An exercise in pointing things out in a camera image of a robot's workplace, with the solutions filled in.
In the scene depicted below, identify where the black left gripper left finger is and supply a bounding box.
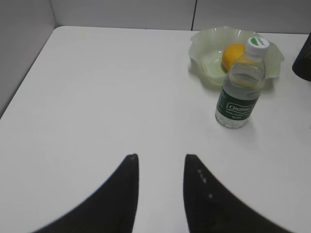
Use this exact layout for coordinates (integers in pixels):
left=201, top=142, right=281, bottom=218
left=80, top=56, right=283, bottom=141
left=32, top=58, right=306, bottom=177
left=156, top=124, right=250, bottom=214
left=38, top=154, right=139, bottom=233

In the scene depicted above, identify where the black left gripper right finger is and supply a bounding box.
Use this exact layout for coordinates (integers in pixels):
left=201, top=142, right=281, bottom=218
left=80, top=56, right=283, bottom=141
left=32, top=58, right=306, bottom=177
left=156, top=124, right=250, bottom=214
left=184, top=154, right=311, bottom=233

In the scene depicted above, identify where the clear water bottle green label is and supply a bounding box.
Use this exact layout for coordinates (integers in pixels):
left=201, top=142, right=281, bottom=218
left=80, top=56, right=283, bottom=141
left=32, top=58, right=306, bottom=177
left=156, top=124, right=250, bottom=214
left=215, top=36, right=270, bottom=129

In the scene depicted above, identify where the yellow mango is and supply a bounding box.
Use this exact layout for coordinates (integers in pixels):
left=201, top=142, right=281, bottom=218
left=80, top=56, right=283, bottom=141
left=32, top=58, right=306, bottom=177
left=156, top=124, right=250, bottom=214
left=221, top=43, right=259, bottom=89

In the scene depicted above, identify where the frosted green wavy glass plate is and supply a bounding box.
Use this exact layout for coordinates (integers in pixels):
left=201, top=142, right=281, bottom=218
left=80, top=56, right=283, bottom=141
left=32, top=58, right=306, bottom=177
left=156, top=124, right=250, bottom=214
left=189, top=26, right=285, bottom=91

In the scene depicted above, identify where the black mesh pen holder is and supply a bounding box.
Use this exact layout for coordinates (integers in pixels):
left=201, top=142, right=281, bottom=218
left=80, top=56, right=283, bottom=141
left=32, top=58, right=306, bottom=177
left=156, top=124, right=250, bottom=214
left=292, top=34, right=311, bottom=82

